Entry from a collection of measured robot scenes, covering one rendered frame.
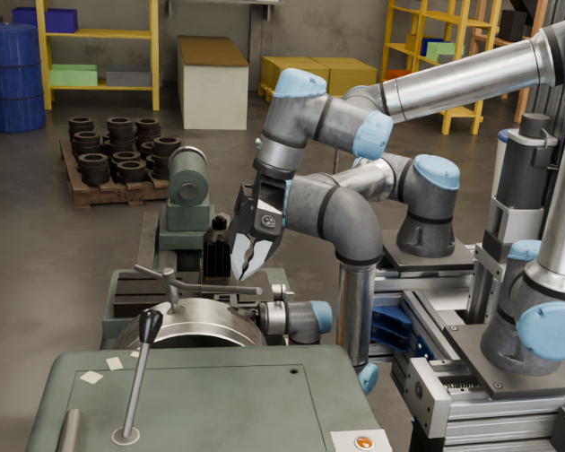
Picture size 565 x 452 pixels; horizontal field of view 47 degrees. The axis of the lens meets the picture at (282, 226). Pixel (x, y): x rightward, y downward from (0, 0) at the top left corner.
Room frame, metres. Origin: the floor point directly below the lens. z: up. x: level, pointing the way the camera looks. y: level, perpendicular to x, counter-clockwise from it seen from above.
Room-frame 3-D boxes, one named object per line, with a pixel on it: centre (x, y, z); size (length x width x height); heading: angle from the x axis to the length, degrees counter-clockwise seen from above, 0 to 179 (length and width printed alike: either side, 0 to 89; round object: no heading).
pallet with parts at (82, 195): (5.20, 1.36, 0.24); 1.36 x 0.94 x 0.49; 21
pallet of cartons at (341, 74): (8.73, -0.33, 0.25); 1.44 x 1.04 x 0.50; 102
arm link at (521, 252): (1.09, -0.48, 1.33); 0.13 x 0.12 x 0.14; 171
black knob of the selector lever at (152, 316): (0.76, 0.17, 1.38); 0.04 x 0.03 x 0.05; 9
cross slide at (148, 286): (1.63, 0.24, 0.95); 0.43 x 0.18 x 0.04; 99
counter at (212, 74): (7.92, 0.99, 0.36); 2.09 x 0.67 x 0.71; 12
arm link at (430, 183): (1.58, -0.37, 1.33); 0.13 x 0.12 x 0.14; 59
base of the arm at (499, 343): (1.09, -0.48, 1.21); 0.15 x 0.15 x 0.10
